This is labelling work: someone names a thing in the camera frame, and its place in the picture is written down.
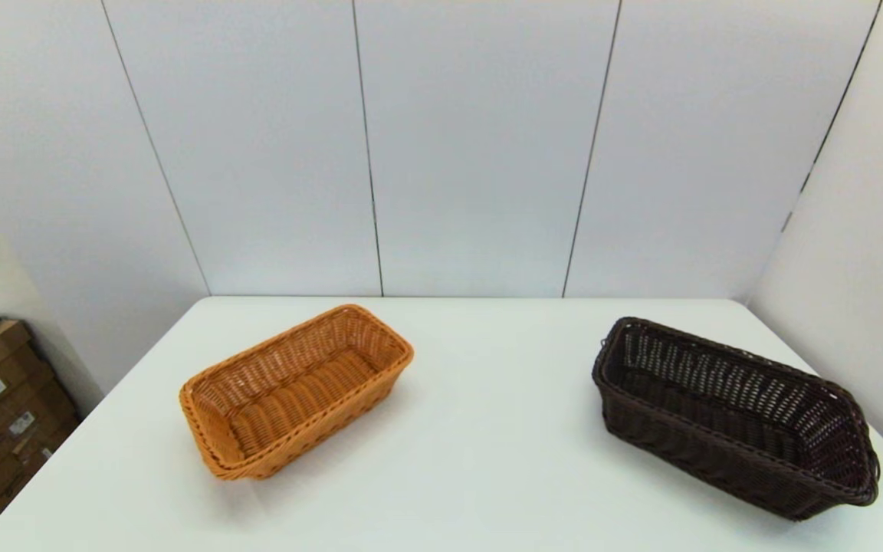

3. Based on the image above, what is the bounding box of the dark brown woven wicker basket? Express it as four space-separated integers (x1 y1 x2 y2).
592 316 881 522

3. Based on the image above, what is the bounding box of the orange woven wicker basket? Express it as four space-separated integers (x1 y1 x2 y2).
179 304 415 481

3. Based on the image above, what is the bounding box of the cardboard box with white label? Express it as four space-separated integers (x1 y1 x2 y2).
0 391 82 537
0 359 59 461

